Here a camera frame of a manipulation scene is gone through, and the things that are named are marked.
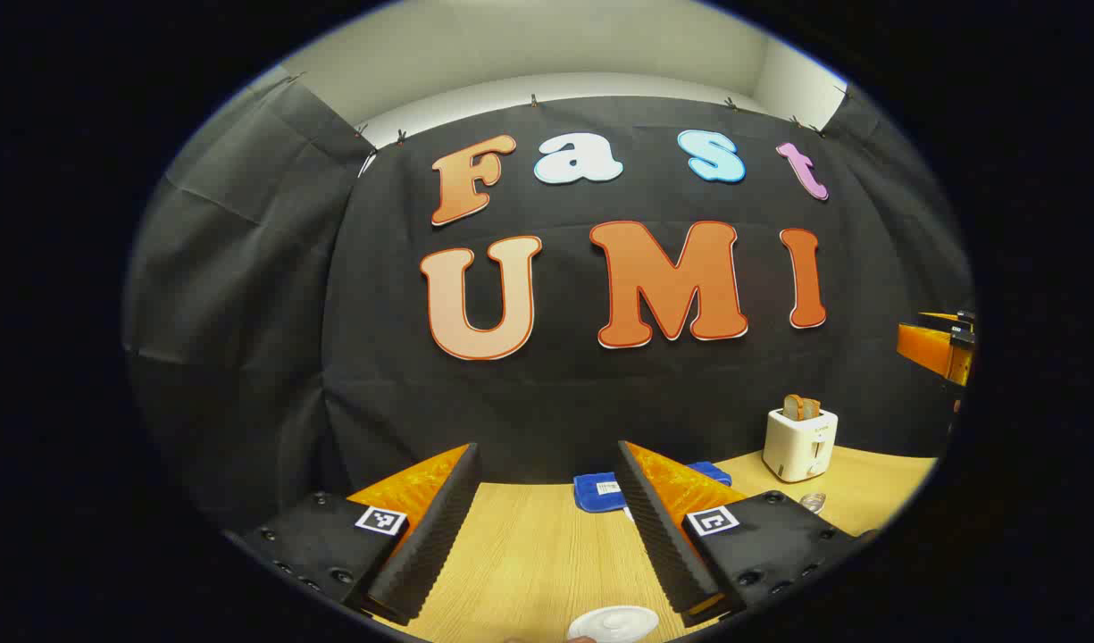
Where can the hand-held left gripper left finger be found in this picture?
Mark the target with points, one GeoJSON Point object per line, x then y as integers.
{"type": "Point", "coordinates": [439, 536]}

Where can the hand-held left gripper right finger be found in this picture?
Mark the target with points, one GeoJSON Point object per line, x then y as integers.
{"type": "Point", "coordinates": [658, 536]}

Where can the blue folded towel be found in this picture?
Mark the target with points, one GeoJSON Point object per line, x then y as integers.
{"type": "Point", "coordinates": [596, 493]}

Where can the white teacup lid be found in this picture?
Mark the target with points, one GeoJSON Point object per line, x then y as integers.
{"type": "Point", "coordinates": [613, 622]}

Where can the white toaster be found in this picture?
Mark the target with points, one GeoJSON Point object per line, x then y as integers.
{"type": "Point", "coordinates": [798, 446]}

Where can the clear water bottle green label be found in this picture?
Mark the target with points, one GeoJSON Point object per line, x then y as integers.
{"type": "Point", "coordinates": [813, 502]}

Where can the toast slice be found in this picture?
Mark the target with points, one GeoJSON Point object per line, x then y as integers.
{"type": "Point", "coordinates": [812, 409]}
{"type": "Point", "coordinates": [792, 407]}

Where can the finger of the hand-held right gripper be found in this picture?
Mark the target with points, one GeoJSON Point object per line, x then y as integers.
{"type": "Point", "coordinates": [944, 353]}
{"type": "Point", "coordinates": [957, 320]}

